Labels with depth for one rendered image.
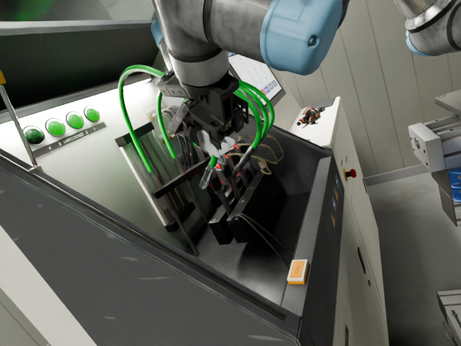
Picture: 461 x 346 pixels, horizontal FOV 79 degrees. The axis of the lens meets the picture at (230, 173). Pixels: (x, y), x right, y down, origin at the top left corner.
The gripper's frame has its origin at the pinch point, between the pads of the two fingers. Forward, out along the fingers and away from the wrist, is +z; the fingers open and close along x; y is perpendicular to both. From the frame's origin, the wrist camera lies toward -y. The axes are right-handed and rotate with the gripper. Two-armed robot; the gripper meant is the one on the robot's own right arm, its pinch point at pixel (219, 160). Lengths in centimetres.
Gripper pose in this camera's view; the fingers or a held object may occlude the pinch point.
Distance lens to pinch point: 73.9
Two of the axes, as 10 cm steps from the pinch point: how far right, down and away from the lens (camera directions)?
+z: 3.9, 8.7, 3.1
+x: 3.7, -4.6, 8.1
